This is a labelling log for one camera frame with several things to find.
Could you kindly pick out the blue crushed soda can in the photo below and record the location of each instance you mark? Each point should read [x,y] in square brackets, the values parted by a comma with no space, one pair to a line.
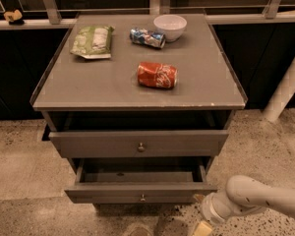
[147,37]

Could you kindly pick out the metal window railing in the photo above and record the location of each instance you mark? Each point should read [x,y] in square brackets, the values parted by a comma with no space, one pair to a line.
[57,13]

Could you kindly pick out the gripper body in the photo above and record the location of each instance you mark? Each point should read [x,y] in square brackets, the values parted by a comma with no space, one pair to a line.
[206,207]

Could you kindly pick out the grey drawer cabinet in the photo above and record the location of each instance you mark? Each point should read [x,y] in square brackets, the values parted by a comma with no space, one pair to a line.
[104,95]

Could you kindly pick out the grey drawer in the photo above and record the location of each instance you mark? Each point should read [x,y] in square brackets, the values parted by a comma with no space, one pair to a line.
[138,143]
[152,180]

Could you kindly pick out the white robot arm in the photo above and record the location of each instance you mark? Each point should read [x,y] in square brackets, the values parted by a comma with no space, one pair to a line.
[244,195]

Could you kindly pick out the green snack bag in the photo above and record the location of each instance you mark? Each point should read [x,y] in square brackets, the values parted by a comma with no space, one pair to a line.
[93,42]

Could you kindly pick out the white bowl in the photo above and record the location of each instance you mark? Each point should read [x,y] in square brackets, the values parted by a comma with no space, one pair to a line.
[172,26]

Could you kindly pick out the red crushed cola can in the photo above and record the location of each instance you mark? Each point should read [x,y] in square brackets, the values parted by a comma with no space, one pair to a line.
[157,75]

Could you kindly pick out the grey top drawer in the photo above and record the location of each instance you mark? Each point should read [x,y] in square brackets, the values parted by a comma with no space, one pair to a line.
[138,143]

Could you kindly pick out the small yellow object on ledge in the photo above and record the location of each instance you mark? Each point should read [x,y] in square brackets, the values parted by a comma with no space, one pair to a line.
[14,17]

